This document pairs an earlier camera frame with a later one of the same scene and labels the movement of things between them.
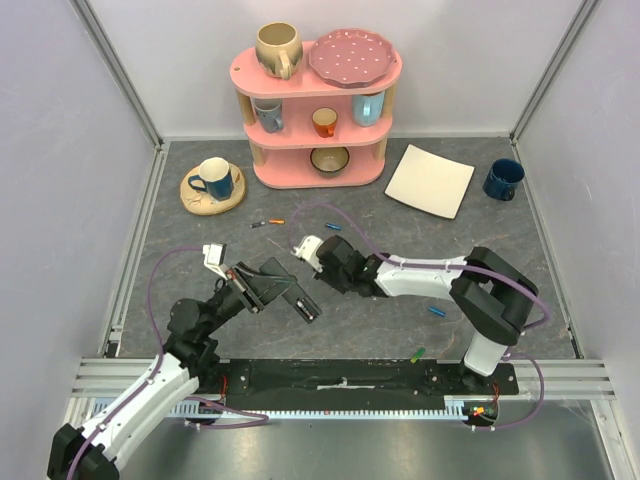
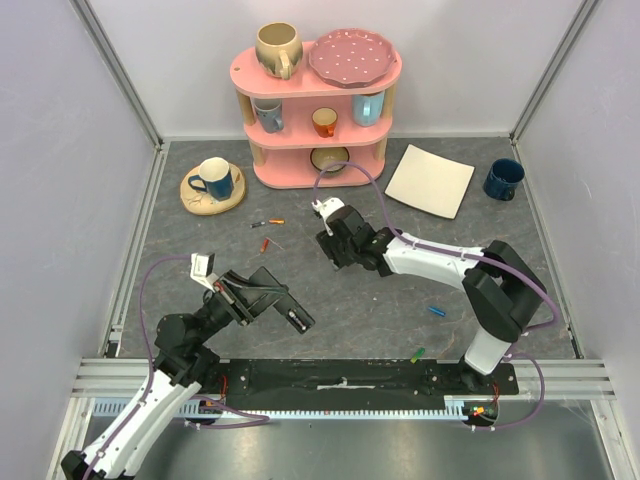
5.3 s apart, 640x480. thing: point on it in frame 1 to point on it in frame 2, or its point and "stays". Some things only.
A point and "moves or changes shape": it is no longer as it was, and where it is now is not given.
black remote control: x=273 y=281 moves or changes shape
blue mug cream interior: x=216 y=174 stays
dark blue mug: x=502 y=179 stays
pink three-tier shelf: x=307 y=132 stays
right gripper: x=326 y=255 to x=331 y=245
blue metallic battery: x=437 y=311 stays
